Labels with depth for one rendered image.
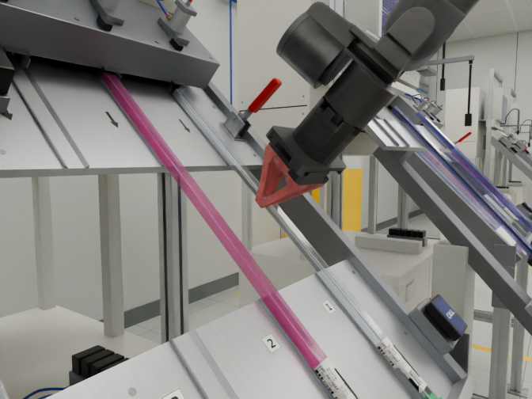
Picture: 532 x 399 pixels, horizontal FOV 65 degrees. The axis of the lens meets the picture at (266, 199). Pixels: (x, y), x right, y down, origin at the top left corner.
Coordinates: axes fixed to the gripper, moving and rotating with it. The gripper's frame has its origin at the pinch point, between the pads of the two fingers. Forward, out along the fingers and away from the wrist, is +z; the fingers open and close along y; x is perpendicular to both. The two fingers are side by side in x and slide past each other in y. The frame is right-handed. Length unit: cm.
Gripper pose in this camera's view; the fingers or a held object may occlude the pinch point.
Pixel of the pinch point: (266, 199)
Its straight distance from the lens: 52.9
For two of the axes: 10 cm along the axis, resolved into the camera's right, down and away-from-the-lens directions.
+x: 5.7, 7.5, -3.4
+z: -5.8, 6.6, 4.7
